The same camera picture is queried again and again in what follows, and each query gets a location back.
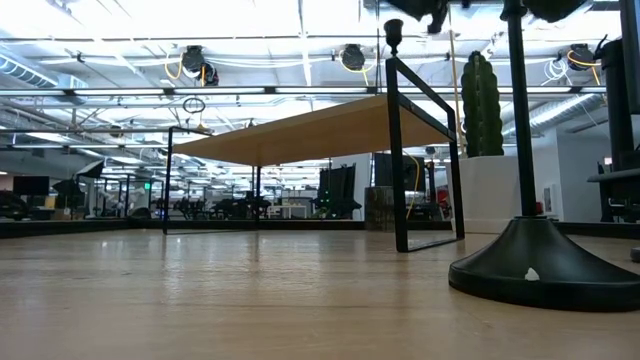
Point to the black table edge rail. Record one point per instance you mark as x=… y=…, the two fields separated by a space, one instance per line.
x=75 y=227

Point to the black background machine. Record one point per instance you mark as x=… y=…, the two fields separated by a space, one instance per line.
x=12 y=207

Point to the wooden shelf with black frame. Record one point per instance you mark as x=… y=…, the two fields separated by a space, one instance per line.
x=310 y=135

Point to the white background table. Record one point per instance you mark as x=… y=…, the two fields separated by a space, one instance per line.
x=287 y=207

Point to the black studio lamp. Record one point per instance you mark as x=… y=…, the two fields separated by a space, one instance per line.
x=67 y=187

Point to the grey platform with legs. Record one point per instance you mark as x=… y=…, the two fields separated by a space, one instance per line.
x=615 y=176

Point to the short black candlestick holder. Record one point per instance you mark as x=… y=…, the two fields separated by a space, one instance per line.
x=393 y=31

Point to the black studio softbox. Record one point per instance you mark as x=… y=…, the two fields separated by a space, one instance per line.
x=91 y=170

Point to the tall black candlestick holder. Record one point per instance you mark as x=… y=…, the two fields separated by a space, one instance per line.
x=530 y=265

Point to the black standing panels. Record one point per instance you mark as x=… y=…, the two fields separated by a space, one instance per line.
x=337 y=190

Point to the tall green cactus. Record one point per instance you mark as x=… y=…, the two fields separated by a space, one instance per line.
x=482 y=105

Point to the white plant pot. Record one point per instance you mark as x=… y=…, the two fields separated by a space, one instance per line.
x=487 y=195

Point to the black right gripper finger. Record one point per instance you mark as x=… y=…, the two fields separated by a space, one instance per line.
x=425 y=9
x=555 y=10

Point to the black vertical column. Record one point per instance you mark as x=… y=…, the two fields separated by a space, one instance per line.
x=617 y=100

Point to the red box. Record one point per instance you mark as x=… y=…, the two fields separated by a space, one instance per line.
x=540 y=208

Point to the row of black equipment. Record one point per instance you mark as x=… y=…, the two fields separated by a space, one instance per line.
x=235 y=207

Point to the white wall frame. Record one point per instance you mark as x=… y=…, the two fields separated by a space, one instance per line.
x=548 y=200

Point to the long ceiling light strip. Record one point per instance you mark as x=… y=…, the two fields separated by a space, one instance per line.
x=125 y=91

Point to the silver ceiling air duct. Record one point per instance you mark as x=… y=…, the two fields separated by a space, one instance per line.
x=25 y=70
x=560 y=112

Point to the black monitor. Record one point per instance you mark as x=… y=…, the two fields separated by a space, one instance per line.
x=415 y=172
x=30 y=186

